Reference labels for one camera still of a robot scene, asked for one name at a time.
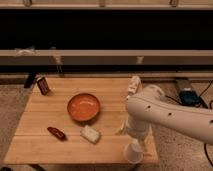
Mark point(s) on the wooden table board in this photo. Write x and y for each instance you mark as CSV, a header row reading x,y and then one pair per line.
x,y
34,144

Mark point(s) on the white sponge block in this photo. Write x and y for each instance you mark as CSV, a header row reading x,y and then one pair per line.
x,y
90,134

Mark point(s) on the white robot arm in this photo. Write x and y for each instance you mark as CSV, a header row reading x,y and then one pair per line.
x,y
149,107

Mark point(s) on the dark red small box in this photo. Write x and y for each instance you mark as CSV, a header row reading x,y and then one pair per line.
x,y
43,86

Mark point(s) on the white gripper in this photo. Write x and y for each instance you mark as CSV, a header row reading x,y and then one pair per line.
x,y
138,129

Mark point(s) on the orange ceramic bowl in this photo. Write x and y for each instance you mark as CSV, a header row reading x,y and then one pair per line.
x,y
83,107

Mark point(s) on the white tube bottle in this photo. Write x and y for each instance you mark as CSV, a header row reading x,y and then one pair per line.
x,y
135,83

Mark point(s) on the blue power adapter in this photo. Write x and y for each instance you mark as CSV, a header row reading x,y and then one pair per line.
x,y
189,98

